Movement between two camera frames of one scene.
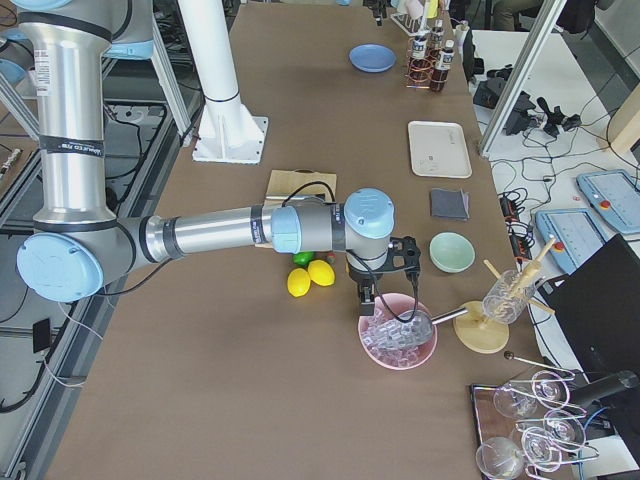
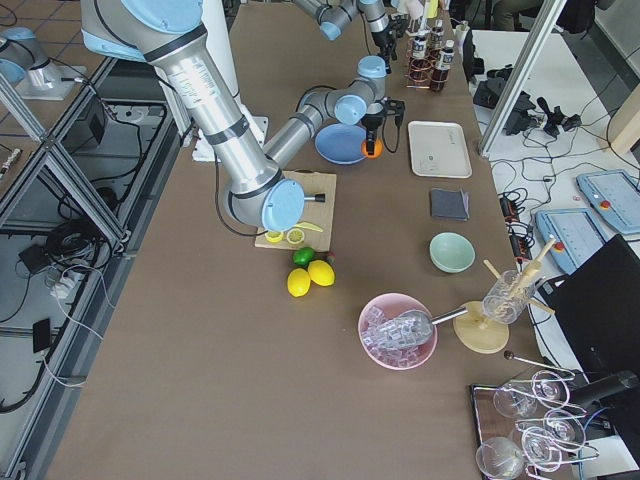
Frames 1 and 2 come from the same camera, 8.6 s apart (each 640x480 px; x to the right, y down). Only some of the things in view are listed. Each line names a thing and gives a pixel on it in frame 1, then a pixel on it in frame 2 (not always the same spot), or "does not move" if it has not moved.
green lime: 303,258 does not move
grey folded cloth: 450,204 does not move
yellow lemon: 321,272 does not move
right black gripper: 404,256 → 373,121
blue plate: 371,57 → 341,143
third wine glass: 551,389 does not move
